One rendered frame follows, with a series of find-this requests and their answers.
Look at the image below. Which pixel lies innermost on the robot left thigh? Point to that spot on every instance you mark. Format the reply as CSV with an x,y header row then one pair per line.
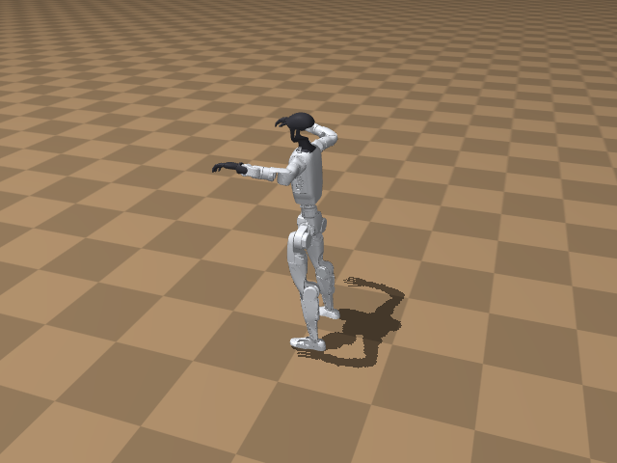
x,y
297,258

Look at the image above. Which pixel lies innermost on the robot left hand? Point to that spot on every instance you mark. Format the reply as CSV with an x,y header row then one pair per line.
x,y
231,165

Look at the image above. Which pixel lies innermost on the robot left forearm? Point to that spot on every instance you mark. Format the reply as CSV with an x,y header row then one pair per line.
x,y
263,172

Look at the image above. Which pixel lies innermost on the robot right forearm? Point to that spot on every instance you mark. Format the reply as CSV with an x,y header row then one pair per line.
x,y
320,130

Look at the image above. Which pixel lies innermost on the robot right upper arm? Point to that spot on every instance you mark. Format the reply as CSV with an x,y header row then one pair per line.
x,y
325,142

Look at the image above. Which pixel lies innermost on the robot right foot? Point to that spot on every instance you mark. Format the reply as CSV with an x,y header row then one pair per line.
x,y
334,314

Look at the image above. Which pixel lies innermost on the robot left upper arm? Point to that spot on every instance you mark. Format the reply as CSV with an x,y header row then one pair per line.
x,y
296,166

